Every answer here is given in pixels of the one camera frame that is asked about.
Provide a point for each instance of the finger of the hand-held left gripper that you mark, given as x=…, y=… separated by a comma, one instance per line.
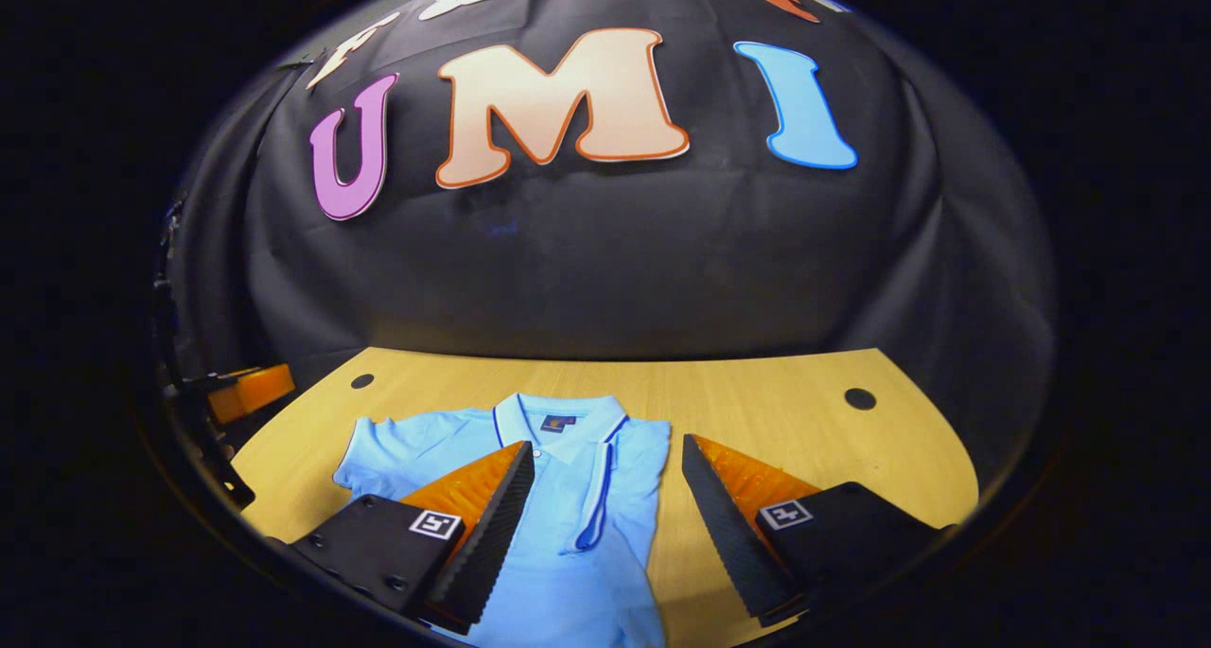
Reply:
x=251, y=393

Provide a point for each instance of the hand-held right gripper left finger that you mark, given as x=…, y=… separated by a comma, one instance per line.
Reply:
x=487, y=544

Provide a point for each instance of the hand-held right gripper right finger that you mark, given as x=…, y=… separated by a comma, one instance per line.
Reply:
x=724, y=534

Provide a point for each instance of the light blue T-shirt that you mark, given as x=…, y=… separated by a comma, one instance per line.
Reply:
x=568, y=572

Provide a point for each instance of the black backdrop cloth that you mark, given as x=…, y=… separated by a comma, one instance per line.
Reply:
x=615, y=270

